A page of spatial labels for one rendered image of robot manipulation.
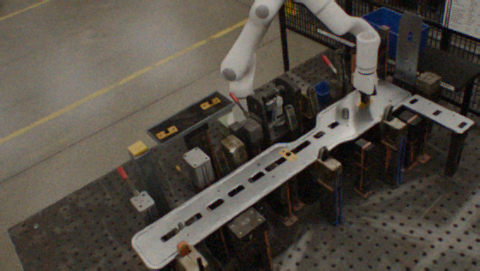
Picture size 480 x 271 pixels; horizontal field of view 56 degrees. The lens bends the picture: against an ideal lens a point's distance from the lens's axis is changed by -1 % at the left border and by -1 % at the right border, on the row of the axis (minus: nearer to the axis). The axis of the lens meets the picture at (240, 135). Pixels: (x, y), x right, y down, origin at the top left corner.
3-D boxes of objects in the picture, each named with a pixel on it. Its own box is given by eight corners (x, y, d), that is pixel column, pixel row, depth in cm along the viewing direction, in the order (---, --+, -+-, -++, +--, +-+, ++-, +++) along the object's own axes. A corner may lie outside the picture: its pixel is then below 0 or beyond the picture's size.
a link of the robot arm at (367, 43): (359, 55, 198) (354, 67, 192) (359, 28, 189) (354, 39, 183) (379, 57, 195) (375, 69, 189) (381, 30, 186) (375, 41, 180)
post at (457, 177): (457, 184, 203) (468, 136, 184) (435, 171, 210) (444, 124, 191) (465, 177, 205) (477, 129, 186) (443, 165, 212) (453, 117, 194)
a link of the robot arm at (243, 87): (225, 97, 231) (219, 57, 215) (240, 76, 243) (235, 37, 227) (248, 101, 227) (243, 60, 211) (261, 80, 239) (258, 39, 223)
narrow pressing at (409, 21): (414, 84, 213) (422, 17, 190) (394, 75, 220) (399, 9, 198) (415, 83, 213) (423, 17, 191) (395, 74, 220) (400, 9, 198)
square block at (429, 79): (422, 144, 224) (431, 84, 201) (408, 136, 230) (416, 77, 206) (432, 136, 227) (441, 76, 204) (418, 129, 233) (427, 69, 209)
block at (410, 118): (407, 173, 212) (413, 128, 193) (387, 162, 219) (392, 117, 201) (420, 163, 215) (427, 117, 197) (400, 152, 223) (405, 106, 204)
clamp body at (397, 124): (393, 191, 205) (399, 134, 183) (372, 177, 213) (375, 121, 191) (405, 181, 209) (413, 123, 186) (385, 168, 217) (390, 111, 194)
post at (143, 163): (163, 229, 208) (135, 160, 180) (155, 219, 213) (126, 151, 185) (177, 219, 211) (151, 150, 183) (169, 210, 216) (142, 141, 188)
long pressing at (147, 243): (156, 280, 155) (154, 277, 154) (127, 239, 170) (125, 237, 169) (416, 96, 208) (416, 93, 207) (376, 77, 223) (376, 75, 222)
